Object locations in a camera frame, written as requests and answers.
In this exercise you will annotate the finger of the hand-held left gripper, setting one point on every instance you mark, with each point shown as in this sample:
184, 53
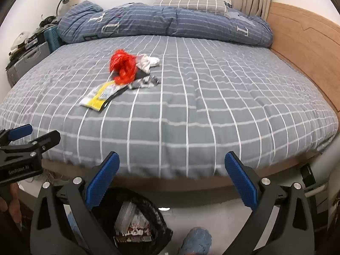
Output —
46, 140
18, 132

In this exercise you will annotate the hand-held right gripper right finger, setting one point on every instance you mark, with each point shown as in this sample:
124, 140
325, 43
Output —
241, 180

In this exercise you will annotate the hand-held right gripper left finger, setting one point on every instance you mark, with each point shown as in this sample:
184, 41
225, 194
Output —
103, 180

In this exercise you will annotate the trash bin with black bag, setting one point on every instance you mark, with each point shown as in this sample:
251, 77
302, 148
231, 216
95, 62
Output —
159, 217

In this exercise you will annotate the person's left hand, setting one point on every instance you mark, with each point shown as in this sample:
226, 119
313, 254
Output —
14, 202

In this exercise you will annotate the black bed leg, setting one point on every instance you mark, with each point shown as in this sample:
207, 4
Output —
308, 175

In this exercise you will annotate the yellow and black wrapper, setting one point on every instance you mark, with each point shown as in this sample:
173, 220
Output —
98, 98

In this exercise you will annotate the grey plastic case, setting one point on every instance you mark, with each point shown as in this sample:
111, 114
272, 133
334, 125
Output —
26, 63

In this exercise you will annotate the blue fuzzy slipper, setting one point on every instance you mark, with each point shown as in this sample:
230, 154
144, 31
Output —
196, 240

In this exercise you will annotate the grey checked bedsheet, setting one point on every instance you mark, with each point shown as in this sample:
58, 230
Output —
199, 106

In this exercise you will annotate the white rounded object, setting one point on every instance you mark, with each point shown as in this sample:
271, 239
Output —
20, 38

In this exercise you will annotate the teal plastic box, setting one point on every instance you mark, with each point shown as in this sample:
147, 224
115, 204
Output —
53, 38

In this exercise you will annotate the small grey wrapper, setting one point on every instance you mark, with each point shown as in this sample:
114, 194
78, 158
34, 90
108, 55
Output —
144, 81

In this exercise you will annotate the red plastic bag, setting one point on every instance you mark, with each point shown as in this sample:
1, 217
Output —
123, 63

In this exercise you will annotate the teal desk lamp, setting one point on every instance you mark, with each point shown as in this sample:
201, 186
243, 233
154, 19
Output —
63, 0

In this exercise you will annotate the blue striped quilt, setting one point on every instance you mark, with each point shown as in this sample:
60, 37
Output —
159, 22

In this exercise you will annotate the grey checked pillow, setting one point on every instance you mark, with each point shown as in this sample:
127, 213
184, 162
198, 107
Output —
188, 2

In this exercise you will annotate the white chair frame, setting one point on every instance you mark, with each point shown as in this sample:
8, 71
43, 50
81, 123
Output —
316, 189

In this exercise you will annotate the wooden bed frame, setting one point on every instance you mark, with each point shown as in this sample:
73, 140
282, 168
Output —
300, 45

